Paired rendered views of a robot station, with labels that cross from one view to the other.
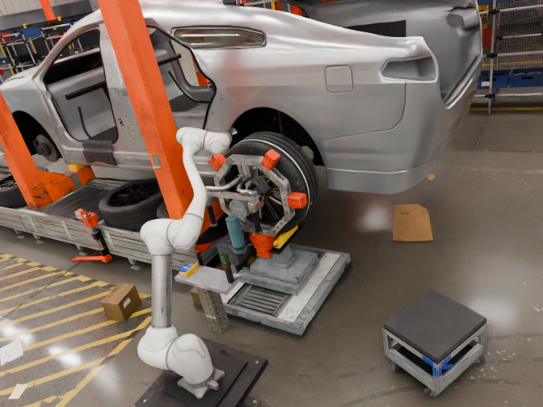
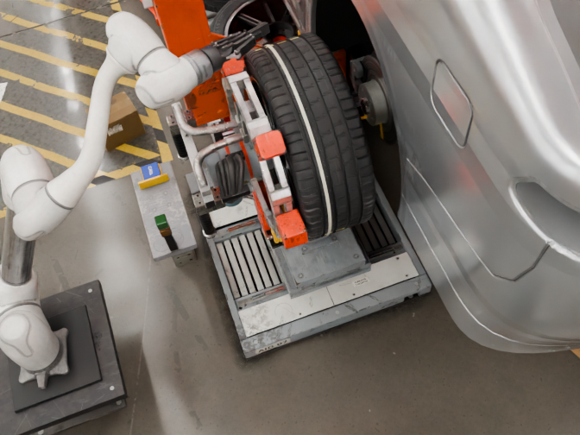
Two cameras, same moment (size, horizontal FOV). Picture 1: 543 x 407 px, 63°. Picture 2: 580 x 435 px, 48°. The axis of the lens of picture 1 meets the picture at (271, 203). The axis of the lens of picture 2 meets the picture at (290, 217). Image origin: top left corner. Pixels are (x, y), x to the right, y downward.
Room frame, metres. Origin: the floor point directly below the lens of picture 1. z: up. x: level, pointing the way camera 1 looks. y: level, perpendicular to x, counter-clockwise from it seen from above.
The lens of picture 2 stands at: (1.55, -0.82, 2.56)
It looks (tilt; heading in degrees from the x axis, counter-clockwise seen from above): 58 degrees down; 41
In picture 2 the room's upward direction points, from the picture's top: 8 degrees counter-clockwise
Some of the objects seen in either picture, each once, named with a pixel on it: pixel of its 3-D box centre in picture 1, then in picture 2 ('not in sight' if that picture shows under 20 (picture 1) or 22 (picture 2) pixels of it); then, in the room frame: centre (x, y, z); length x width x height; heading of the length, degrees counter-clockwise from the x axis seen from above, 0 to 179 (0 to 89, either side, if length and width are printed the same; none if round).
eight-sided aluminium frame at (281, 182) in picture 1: (253, 195); (258, 154); (2.51, 0.10, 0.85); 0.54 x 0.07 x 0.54; 53
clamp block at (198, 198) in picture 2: (255, 203); (209, 200); (2.24, 0.09, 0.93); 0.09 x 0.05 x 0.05; 143
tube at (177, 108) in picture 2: (223, 178); (204, 108); (2.47, 0.26, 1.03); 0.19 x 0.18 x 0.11; 143
